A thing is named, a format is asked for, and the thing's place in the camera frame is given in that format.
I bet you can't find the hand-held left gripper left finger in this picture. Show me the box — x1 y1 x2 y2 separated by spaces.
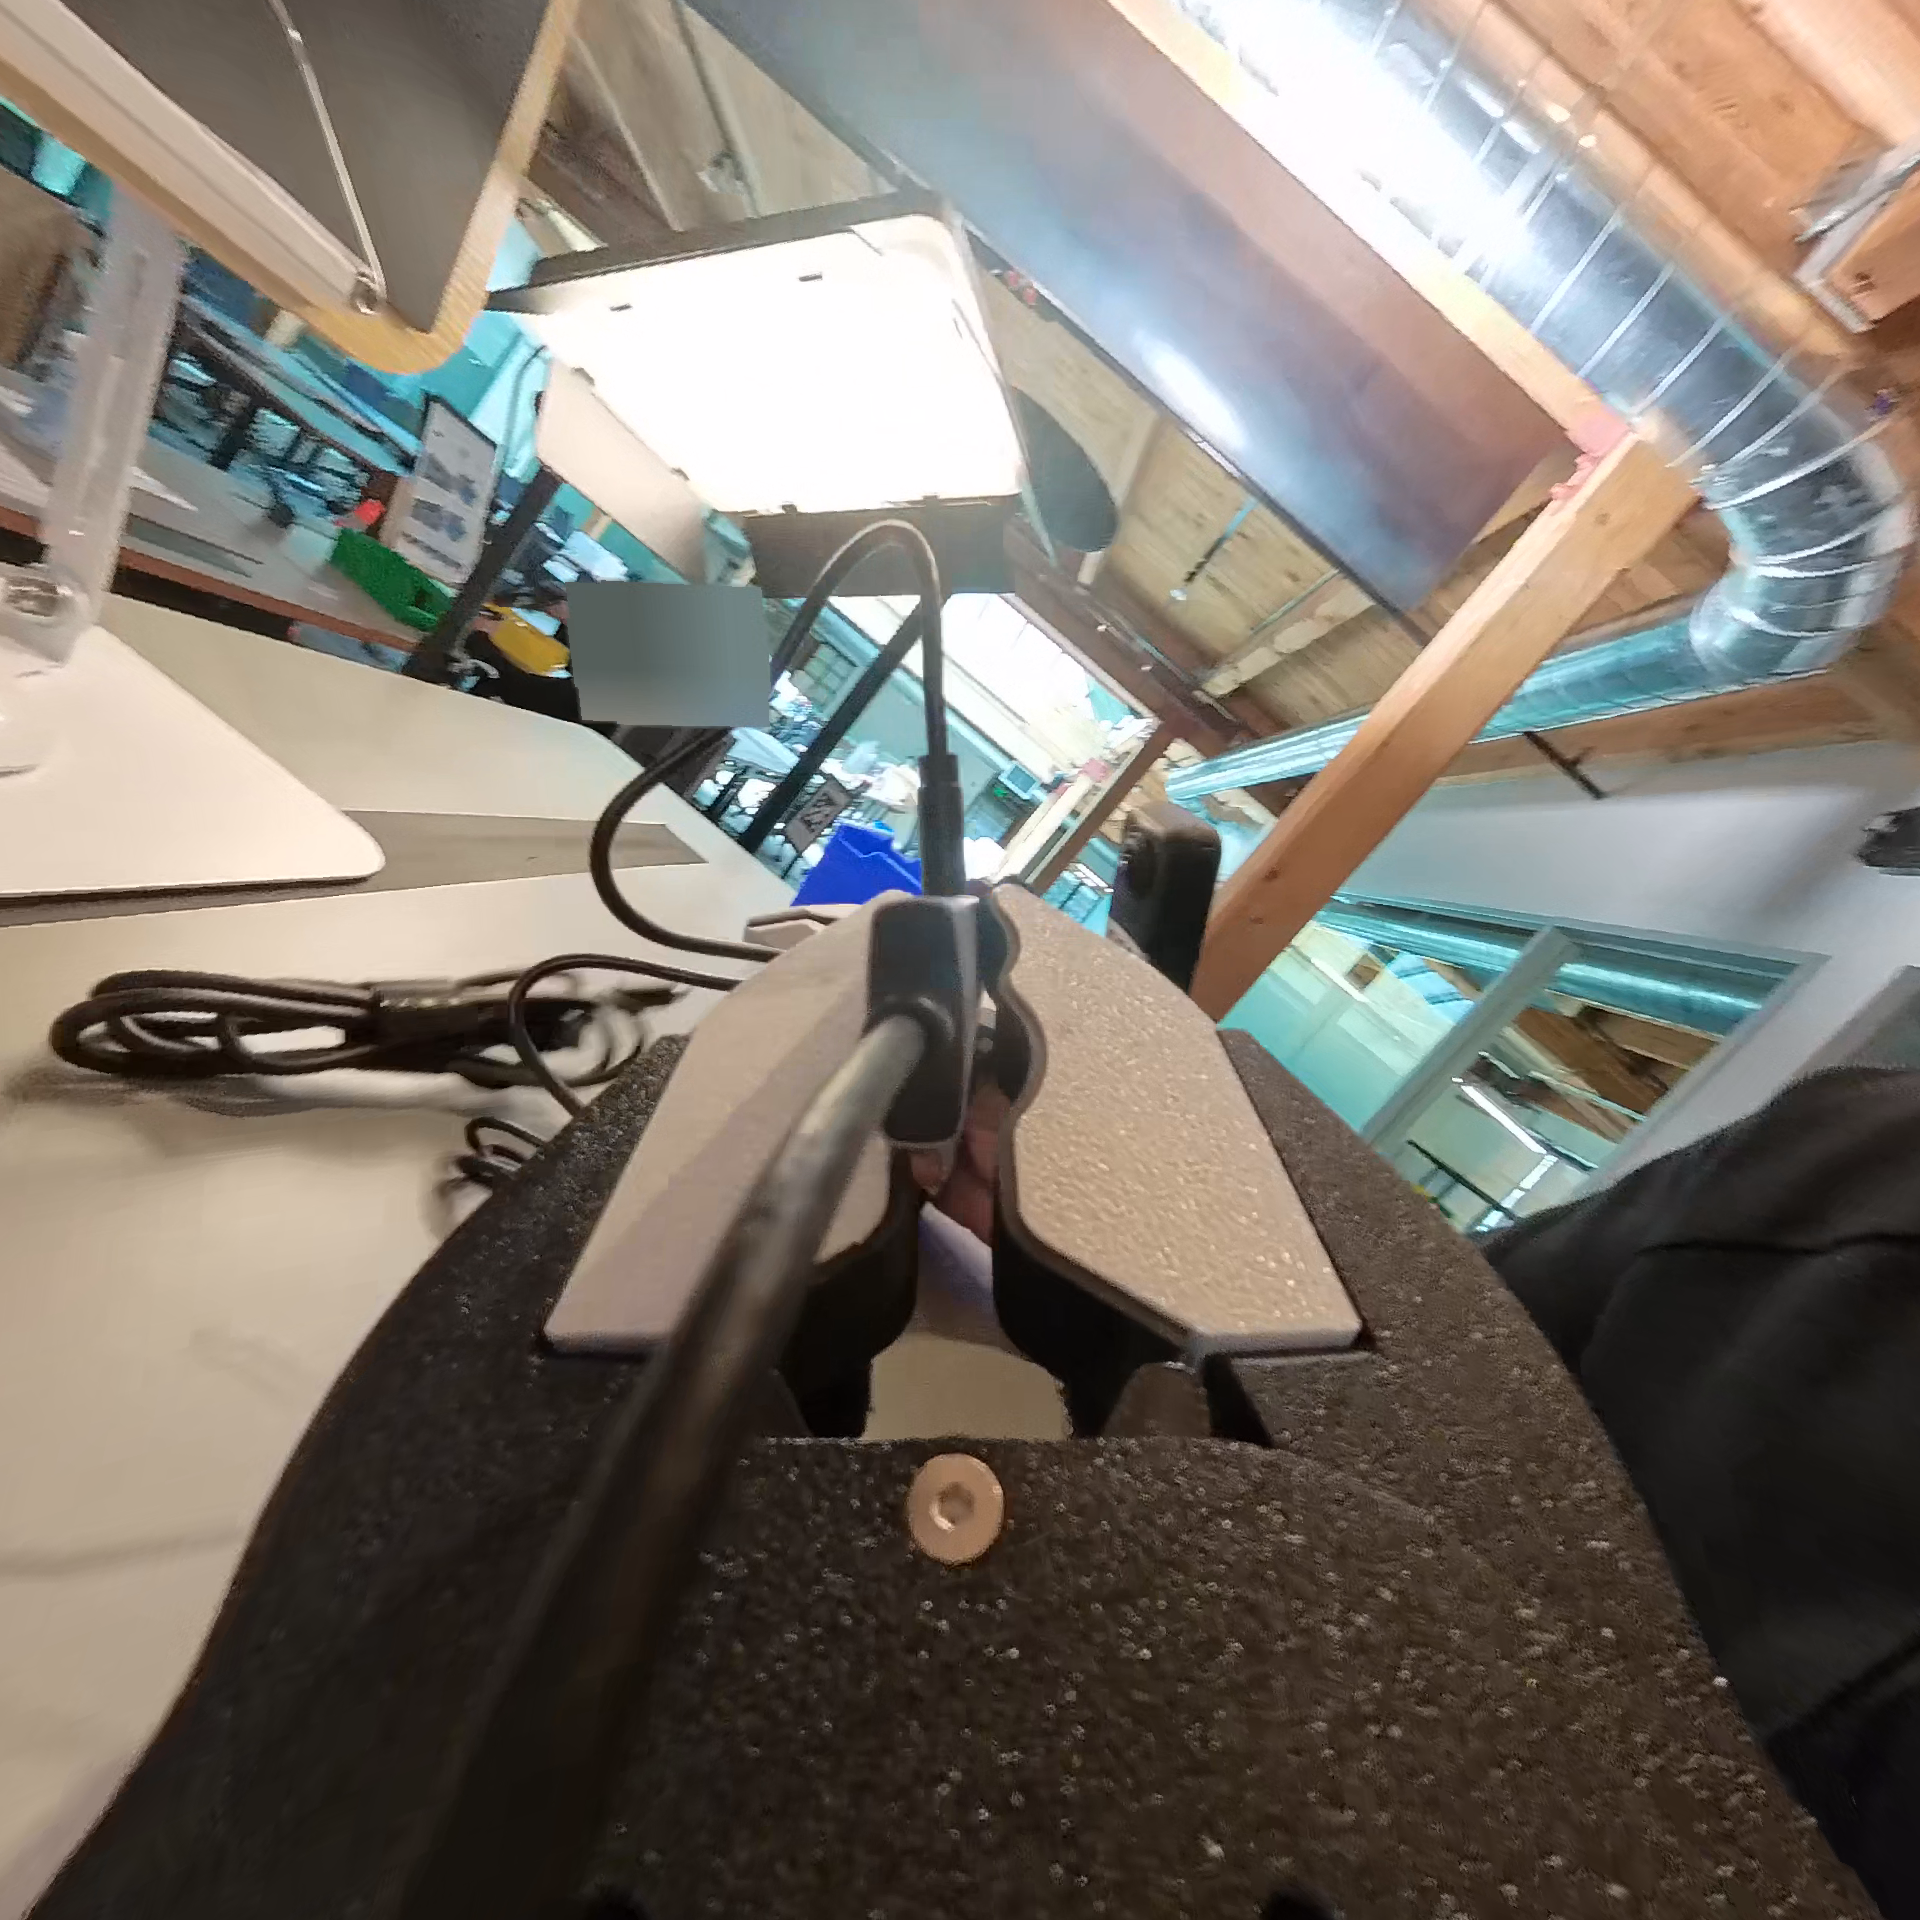
543 901 924 1430

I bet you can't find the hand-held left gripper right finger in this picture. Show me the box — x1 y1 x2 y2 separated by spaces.
988 884 1366 1430

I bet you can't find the blue plastic bin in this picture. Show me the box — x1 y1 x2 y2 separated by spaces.
791 819 928 911

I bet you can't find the thin black usb-c cable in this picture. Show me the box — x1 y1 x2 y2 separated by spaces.
589 517 964 962

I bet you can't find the thick black hub cable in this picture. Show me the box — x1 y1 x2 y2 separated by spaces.
428 1013 940 1920

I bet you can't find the person's right hand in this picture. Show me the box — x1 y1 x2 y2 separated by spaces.
934 1076 1001 1251

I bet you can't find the black light stand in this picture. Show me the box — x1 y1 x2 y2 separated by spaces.
409 461 566 689

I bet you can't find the studio light panel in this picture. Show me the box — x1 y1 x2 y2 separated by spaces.
487 193 1121 597

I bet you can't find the green plastic bin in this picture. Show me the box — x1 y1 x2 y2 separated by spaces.
327 526 454 636

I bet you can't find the printed roll-up banner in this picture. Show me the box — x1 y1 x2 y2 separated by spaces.
380 393 500 589

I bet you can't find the black board with wooden edge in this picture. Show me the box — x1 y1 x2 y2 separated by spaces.
0 0 583 377

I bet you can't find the wooden post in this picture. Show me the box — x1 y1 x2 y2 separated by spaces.
1188 423 1708 1025

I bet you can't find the metal air duct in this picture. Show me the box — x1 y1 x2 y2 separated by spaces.
1199 0 1920 694
1164 613 1715 807

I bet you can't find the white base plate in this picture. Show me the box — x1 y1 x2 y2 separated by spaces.
0 589 389 903

